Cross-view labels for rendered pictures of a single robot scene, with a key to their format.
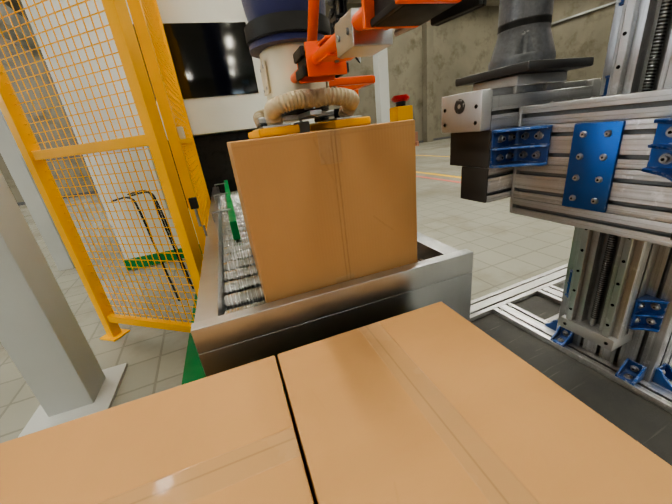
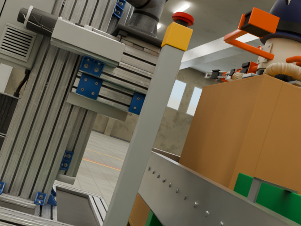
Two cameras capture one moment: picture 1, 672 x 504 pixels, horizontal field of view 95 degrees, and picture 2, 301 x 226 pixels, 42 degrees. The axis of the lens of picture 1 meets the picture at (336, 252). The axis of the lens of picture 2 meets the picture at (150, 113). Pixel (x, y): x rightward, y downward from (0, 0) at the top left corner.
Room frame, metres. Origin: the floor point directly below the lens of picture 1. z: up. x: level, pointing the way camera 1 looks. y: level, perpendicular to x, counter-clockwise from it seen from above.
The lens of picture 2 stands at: (2.51, -0.20, 0.66)
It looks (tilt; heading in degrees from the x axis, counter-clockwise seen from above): 3 degrees up; 187
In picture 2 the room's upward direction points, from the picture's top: 19 degrees clockwise
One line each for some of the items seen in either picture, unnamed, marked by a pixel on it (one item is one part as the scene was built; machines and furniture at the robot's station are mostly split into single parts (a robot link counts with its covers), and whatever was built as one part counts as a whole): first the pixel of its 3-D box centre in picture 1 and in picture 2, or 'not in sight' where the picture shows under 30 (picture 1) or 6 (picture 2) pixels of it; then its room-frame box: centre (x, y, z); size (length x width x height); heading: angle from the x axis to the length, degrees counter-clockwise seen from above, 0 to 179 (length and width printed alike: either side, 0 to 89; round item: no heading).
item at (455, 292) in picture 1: (354, 331); not in sight; (0.64, -0.02, 0.48); 0.70 x 0.03 x 0.15; 107
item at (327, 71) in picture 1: (320, 63); (253, 71); (0.74, -0.02, 1.08); 0.10 x 0.08 x 0.06; 107
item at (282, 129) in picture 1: (269, 127); not in sight; (0.96, 0.15, 0.97); 0.34 x 0.10 x 0.05; 17
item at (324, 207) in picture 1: (308, 200); (258, 146); (0.96, 0.07, 0.75); 0.60 x 0.40 x 0.40; 17
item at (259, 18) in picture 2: not in sight; (258, 23); (1.35, -0.11, 1.08); 0.09 x 0.08 x 0.05; 107
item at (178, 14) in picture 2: (400, 101); (182, 21); (1.34, -0.33, 1.02); 0.07 x 0.07 x 0.04
